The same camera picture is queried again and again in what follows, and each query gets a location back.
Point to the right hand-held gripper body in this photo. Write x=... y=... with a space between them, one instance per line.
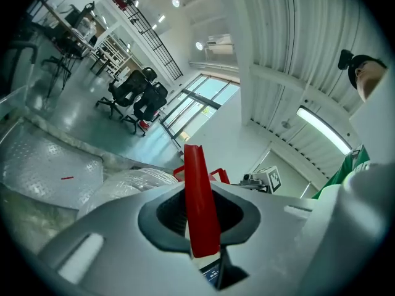
x=262 y=180

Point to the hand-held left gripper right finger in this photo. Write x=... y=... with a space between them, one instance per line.
x=239 y=224

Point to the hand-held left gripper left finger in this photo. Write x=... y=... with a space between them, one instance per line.
x=163 y=224

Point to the red round object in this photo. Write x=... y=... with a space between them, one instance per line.
x=200 y=196

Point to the metal platform trolley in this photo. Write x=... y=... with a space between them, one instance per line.
x=46 y=159

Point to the small black display screen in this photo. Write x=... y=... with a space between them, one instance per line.
x=211 y=274

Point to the long ceiling tube light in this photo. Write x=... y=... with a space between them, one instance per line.
x=324 y=129

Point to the person's green printed t-shirt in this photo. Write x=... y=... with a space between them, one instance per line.
x=342 y=171

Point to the red box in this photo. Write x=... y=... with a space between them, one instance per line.
x=145 y=124

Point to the red tape strip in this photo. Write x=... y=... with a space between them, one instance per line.
x=67 y=178

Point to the black mesh office chair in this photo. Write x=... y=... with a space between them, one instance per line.
x=151 y=103
x=128 y=86

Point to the white air conditioner unit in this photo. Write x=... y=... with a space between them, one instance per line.
x=219 y=39

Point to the person's head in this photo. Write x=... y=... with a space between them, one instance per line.
x=368 y=76

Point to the white shelf rack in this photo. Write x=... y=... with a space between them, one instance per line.
x=114 y=52

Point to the black mezzanine railing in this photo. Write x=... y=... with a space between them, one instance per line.
x=148 y=32

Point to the red sofa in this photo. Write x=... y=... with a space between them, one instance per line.
x=119 y=2

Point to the glass doors black frame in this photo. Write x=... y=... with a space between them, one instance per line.
x=197 y=103

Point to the black head camera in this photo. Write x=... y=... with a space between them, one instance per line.
x=345 y=60

